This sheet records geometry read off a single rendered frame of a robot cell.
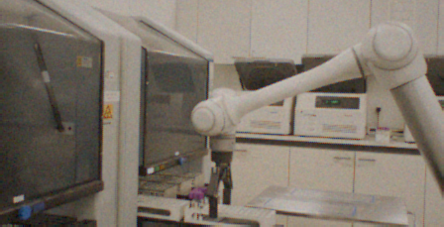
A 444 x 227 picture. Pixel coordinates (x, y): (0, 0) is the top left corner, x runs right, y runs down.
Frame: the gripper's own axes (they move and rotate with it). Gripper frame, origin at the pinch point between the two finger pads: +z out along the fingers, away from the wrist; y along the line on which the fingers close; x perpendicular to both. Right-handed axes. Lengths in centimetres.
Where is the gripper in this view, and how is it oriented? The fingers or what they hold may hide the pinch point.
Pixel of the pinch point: (220, 209)
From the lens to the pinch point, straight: 166.3
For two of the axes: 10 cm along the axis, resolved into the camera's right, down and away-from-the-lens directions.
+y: 3.3, -0.2, 9.4
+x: -9.4, -0.4, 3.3
